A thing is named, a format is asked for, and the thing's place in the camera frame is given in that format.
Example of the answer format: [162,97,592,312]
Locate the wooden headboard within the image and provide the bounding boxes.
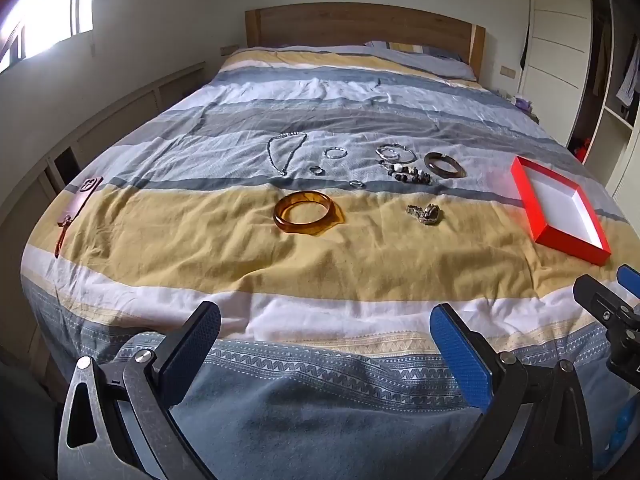
[244,2,486,81]

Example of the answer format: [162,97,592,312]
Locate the white wardrobe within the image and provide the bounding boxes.
[517,0,640,196]

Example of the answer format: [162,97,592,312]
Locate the red cardboard box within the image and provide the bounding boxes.
[510,156,612,266]

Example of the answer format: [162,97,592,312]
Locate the window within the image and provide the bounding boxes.
[0,0,121,73]

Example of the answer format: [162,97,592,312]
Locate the person's right hand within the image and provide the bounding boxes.
[606,405,637,456]

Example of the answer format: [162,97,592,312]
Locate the brown hanging coat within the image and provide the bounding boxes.
[592,20,613,96]

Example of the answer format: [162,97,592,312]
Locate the thin silver bangles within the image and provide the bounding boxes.
[376,144,417,164]

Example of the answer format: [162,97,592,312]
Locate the striped hanging shirt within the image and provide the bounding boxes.
[615,35,640,108]

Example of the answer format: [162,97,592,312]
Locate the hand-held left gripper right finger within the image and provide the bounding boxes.
[429,302,593,480]

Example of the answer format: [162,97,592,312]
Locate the bronze ornament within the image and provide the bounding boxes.
[406,203,444,227]

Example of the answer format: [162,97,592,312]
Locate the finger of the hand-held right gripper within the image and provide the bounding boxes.
[616,264,640,291]
[573,275,640,332]

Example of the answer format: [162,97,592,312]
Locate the amber bangle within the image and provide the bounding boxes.
[273,190,345,236]

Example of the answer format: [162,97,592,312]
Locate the striped pillow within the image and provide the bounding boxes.
[364,40,477,81]

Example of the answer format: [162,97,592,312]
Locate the dark brown bangle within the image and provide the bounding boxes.
[424,152,467,179]

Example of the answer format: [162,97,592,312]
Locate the brown bead bracelet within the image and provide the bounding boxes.
[379,160,432,184]

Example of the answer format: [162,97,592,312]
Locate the low wall cabinet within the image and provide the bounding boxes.
[0,62,208,361]

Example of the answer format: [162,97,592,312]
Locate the wooden nightstand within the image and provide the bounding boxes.
[500,92,543,126]

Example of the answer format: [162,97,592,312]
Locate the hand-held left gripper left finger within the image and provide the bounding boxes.
[57,301,222,480]

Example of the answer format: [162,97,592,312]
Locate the pink phone with strap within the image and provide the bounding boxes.
[54,176,104,259]

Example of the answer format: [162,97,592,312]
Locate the silver chain necklace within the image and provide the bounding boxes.
[266,131,308,177]

